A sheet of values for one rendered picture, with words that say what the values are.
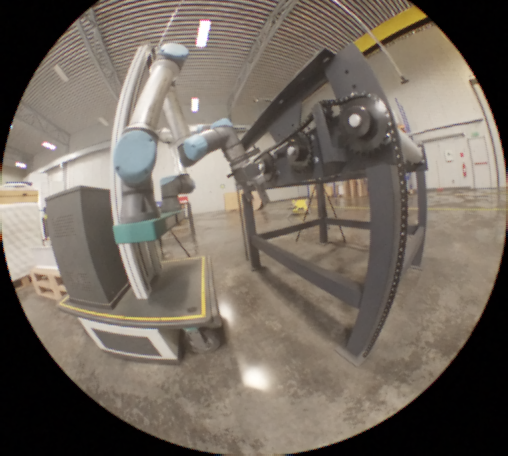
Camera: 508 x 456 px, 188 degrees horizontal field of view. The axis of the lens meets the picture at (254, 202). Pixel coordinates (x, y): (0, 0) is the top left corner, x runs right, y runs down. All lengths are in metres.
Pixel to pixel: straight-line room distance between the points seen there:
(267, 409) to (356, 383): 0.33
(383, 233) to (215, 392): 0.80
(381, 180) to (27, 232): 3.36
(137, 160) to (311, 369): 0.91
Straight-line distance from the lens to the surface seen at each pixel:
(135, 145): 0.40
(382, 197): 0.44
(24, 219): 3.04
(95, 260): 0.75
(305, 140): 0.59
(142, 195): 0.52
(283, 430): 0.71
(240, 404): 0.74
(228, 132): 0.54
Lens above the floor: 0.70
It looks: 2 degrees down
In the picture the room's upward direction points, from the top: 7 degrees counter-clockwise
